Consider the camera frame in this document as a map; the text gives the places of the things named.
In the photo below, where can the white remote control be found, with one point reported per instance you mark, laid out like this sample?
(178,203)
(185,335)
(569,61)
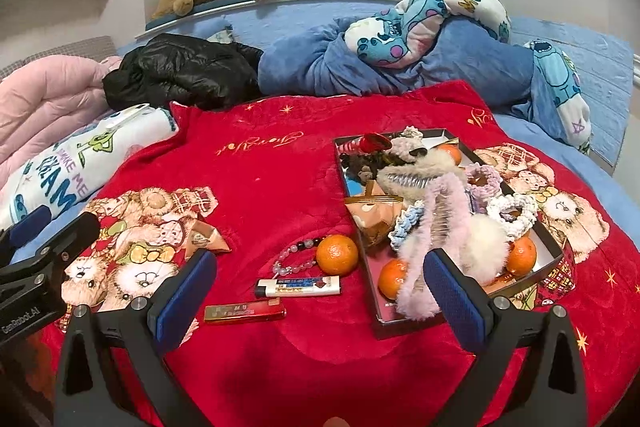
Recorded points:
(130,114)

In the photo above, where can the gold triangular packet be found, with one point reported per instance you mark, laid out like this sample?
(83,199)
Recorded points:
(207,239)
(375,189)
(372,219)

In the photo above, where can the purple scrunchie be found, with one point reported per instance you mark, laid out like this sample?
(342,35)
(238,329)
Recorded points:
(495,182)

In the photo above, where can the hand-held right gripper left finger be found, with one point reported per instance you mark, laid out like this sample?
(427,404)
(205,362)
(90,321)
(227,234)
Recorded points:
(185,302)

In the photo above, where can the black puffer jacket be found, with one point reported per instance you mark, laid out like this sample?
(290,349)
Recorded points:
(180,67)

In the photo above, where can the blue cartoon quilt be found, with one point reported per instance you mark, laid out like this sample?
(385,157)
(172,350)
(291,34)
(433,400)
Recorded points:
(475,57)

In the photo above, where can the dark brown scrunchie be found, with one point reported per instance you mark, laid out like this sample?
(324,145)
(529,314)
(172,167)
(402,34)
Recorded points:
(362,167)

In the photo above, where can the gold rectangular case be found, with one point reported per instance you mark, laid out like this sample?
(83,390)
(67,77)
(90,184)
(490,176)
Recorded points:
(505,281)

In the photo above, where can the pink fur hair claw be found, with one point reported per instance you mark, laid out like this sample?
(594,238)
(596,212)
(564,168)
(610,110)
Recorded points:
(435,237)

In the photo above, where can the beige fluffy scrunchie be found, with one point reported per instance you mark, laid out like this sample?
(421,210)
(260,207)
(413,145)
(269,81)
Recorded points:
(407,139)

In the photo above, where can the white lighter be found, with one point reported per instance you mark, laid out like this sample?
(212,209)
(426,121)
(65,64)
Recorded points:
(297,288)

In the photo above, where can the pink quilt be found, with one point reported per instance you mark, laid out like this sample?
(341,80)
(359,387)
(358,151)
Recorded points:
(45,102)

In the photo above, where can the white cartoon blanket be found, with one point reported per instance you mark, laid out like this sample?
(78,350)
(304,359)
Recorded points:
(85,162)

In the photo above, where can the beige fur hair claw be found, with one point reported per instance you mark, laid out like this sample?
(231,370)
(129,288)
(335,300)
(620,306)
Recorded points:
(420,172)

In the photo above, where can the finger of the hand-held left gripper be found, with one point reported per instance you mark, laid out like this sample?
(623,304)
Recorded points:
(65,239)
(30,222)

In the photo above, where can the black rectangular box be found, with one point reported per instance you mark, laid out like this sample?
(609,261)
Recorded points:
(360,267)

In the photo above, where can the tangerine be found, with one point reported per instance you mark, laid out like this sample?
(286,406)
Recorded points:
(521,255)
(448,155)
(394,279)
(337,253)

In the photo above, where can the red-capped clear bottle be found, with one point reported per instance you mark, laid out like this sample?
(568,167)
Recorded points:
(375,143)

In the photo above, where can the red printed blanket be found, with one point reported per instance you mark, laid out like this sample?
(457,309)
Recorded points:
(280,187)

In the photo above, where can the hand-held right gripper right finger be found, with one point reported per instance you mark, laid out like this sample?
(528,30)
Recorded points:
(455,302)

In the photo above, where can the grey plaid headboard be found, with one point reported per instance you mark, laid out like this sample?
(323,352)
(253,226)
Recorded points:
(65,49)

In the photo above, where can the blue white knitted scrunchie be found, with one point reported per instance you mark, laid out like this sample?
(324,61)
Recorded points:
(405,222)

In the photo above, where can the white fur pompom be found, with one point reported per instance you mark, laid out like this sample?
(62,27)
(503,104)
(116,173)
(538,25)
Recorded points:
(482,247)

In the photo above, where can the red lighter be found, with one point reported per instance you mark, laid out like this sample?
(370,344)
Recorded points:
(245,310)

